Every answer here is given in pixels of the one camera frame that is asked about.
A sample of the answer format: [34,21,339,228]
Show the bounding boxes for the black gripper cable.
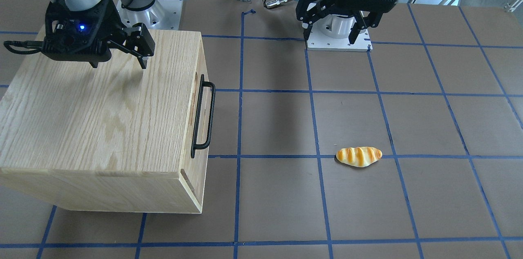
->
[3,40,45,55]

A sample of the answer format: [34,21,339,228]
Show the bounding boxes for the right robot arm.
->
[4,0,183,69]

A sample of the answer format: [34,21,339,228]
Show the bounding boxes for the toy bread loaf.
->
[335,147,383,168]

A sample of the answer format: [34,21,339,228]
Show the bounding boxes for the wooden drawer cabinet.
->
[0,30,205,214]

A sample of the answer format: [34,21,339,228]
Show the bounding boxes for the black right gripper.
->
[40,0,155,69]

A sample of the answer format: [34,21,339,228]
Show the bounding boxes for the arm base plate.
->
[306,15,373,52]
[116,0,183,31]

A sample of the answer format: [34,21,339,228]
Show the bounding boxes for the black drawer handle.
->
[191,74,216,159]

